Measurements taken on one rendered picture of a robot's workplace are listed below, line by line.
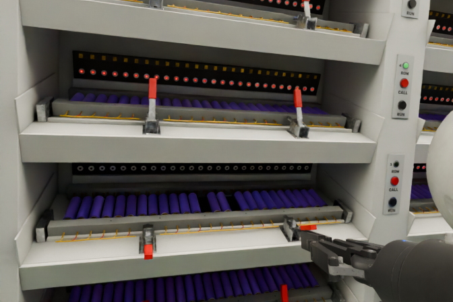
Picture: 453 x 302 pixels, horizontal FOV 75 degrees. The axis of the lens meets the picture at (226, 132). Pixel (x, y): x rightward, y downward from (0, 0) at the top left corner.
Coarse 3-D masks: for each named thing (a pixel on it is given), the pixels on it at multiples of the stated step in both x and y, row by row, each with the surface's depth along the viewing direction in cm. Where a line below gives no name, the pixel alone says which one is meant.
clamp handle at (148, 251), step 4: (148, 232) 48; (148, 236) 48; (148, 240) 47; (148, 244) 46; (144, 248) 44; (148, 248) 44; (144, 252) 42; (148, 252) 42; (152, 252) 42; (144, 256) 42; (148, 256) 42; (152, 256) 42
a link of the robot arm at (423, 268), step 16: (432, 240) 29; (448, 240) 27; (416, 256) 27; (432, 256) 26; (448, 256) 25; (400, 272) 28; (416, 272) 26; (432, 272) 25; (448, 272) 24; (400, 288) 27; (416, 288) 26; (432, 288) 24; (448, 288) 23
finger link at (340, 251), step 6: (318, 240) 44; (324, 240) 45; (324, 246) 43; (330, 246) 42; (336, 246) 41; (342, 246) 41; (336, 252) 40; (342, 252) 39; (348, 252) 38; (354, 252) 37; (360, 252) 36; (366, 252) 35; (372, 252) 35; (348, 258) 38; (372, 258) 34; (348, 264) 38
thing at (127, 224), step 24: (144, 216) 53; (168, 216) 53; (192, 216) 54; (216, 216) 55; (240, 216) 56; (264, 216) 58; (288, 216) 59; (312, 216) 61; (336, 216) 63; (72, 240) 47
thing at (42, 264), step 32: (320, 192) 74; (32, 224) 47; (320, 224) 61; (352, 224) 62; (32, 256) 44; (64, 256) 45; (96, 256) 46; (128, 256) 47; (160, 256) 48; (192, 256) 49; (224, 256) 51; (256, 256) 53; (288, 256) 55; (32, 288) 44
